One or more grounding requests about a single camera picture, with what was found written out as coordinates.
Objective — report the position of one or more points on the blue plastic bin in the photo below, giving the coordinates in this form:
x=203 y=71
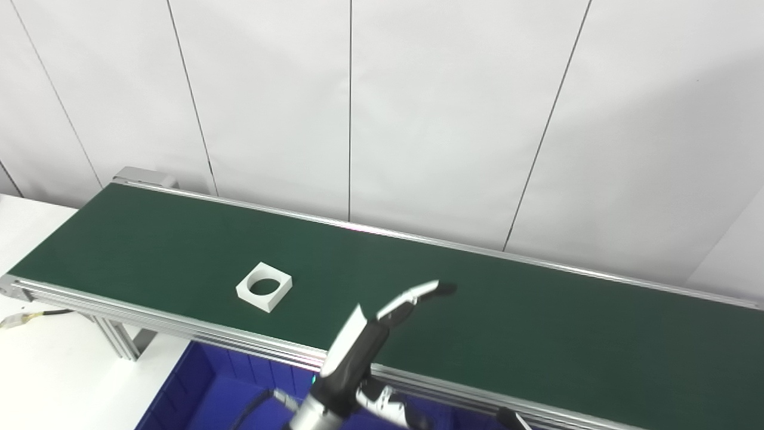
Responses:
x=203 y=394

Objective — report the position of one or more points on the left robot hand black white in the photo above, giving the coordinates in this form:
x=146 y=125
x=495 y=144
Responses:
x=352 y=352

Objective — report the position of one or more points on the aluminium conveyor support leg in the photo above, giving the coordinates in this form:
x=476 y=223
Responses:
x=119 y=340

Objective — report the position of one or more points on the grey conveyor end housing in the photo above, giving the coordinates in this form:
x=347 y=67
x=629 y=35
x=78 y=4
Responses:
x=143 y=176

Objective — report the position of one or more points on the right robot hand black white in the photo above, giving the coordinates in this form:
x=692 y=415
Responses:
x=512 y=421

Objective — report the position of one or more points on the white square part round hole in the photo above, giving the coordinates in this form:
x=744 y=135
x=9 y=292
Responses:
x=253 y=300

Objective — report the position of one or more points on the green conveyor belt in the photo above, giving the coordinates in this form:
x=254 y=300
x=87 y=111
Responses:
x=537 y=334

